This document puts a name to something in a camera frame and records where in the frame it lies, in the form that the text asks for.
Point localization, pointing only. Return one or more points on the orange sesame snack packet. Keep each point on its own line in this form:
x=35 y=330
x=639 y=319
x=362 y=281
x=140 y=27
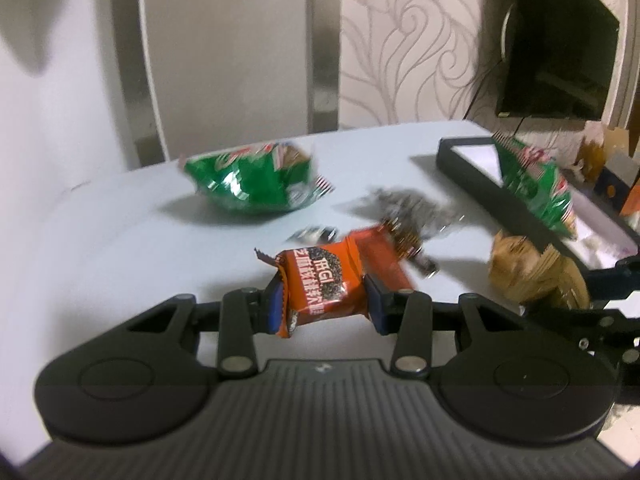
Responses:
x=320 y=280

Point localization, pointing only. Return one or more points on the black wall television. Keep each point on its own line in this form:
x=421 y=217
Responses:
x=555 y=45

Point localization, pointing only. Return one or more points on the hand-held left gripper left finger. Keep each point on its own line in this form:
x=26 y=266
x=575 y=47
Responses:
x=274 y=305

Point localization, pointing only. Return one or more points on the plain brown cardboard piece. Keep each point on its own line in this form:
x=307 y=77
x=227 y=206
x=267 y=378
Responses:
x=615 y=142

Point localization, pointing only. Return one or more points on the black rectangular box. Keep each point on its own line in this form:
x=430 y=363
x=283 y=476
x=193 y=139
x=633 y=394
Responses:
x=475 y=180

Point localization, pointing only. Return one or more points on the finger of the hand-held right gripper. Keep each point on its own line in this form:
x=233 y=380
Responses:
x=620 y=280
x=600 y=332

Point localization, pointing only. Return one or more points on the tan peanut packet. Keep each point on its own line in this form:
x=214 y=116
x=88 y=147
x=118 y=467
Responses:
x=530 y=270

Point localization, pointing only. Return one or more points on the small dark wrapper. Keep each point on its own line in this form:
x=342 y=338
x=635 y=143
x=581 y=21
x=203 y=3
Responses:
x=424 y=265

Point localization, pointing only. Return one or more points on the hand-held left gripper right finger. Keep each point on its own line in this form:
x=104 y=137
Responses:
x=376 y=305

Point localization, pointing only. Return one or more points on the small silver wrapper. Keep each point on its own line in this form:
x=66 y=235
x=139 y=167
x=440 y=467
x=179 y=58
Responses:
x=315 y=234

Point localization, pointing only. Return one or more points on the silver brown candy wrapper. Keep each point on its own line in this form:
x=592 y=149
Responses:
x=410 y=207

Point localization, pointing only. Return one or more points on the green cracker bag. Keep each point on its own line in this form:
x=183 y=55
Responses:
x=537 y=185
x=250 y=177

